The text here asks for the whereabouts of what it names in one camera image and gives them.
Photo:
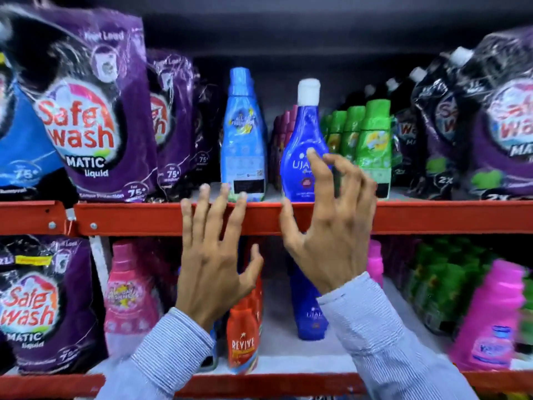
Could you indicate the blue detergent pouch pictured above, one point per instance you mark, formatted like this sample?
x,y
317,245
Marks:
x,y
25,145

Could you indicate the large purple detergent pouch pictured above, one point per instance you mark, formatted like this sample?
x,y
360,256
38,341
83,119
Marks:
x,y
95,112

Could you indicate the green fabric conditioner bottle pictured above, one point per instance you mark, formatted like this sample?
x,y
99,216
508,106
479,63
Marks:
x,y
374,145
335,131
352,133

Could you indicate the person's left forearm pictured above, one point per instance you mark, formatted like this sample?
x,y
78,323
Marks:
x,y
166,354

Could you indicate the person's left thumb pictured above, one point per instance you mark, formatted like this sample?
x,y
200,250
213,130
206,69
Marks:
x,y
255,268

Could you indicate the group of green bottles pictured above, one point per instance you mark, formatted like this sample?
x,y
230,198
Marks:
x,y
445,283

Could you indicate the person's right hand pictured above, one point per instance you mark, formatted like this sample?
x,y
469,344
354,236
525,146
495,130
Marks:
x,y
337,241

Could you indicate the dark blue white-capped bottle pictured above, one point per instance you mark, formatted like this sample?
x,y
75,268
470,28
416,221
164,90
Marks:
x,y
302,162

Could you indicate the person's right forearm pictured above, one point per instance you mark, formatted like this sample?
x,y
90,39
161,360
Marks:
x,y
387,349

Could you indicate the small blue bottle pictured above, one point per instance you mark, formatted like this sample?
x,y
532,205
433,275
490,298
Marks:
x,y
210,354

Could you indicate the purple pouch with yellow sticker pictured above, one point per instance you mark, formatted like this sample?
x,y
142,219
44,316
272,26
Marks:
x,y
45,304

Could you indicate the person's left hand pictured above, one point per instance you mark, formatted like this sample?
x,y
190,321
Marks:
x,y
208,279

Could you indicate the person's right middle finger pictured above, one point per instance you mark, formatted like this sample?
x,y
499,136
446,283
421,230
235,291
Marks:
x,y
345,174

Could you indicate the light blue fabric conditioner bottle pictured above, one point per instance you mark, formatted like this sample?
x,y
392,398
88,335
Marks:
x,y
243,137

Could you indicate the maroon bottle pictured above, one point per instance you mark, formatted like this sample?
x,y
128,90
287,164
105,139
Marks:
x,y
292,120
276,154
285,129

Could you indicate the pink fabric conditioner bottle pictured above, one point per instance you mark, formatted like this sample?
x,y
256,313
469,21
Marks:
x,y
129,295

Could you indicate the person's left little finger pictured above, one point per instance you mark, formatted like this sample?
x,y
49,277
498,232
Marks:
x,y
187,220

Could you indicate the pink bottle with blue label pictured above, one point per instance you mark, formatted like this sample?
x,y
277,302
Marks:
x,y
491,316

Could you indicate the person's left middle finger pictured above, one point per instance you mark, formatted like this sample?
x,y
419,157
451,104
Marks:
x,y
220,212

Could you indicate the person's right thumb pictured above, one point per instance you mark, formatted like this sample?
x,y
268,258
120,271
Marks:
x,y
290,224

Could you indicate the orange liquid bottle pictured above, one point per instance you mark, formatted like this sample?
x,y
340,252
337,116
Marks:
x,y
256,299
242,341

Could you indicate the red metal shelf rail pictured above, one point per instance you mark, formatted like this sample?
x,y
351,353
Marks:
x,y
250,385
437,216
31,218

